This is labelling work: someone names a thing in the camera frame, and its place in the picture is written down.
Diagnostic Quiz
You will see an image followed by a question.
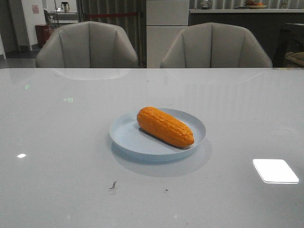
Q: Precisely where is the background metal table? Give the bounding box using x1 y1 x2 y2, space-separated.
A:
49 11 78 29

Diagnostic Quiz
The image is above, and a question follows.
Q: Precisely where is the dark chair at right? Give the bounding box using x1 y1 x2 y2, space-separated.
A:
272 23 304 67

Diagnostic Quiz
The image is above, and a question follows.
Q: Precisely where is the fruit bowl on counter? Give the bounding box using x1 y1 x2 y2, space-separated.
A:
245 0 267 9

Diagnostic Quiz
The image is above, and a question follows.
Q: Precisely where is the left grey upholstered chair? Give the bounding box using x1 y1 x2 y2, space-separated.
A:
36 21 138 68

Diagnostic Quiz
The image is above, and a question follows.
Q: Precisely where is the pink wall sign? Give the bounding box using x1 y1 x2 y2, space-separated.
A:
32 5 39 14

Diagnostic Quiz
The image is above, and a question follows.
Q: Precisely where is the orange corn cob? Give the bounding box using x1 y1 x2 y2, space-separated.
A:
137 106 194 147

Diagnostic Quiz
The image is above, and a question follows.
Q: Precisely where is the light blue round plate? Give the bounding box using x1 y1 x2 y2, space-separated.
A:
109 108 206 163

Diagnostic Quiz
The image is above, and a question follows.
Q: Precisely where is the red barrier belt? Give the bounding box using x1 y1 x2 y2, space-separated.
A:
86 12 138 18

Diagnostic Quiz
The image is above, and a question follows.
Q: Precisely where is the red bin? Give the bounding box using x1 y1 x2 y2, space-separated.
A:
35 24 51 48

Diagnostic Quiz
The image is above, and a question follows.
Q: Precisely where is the dark counter with white top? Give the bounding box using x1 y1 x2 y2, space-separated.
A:
189 9 304 60

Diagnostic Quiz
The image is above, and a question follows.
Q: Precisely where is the grey upholstered chair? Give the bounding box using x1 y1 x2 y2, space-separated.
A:
160 22 273 68
36 21 138 68

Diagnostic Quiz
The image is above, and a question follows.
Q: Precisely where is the white cabinet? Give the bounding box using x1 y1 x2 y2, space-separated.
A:
146 0 190 68

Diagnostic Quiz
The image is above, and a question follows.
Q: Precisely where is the right grey upholstered chair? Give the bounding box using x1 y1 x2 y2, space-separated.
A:
160 22 273 68

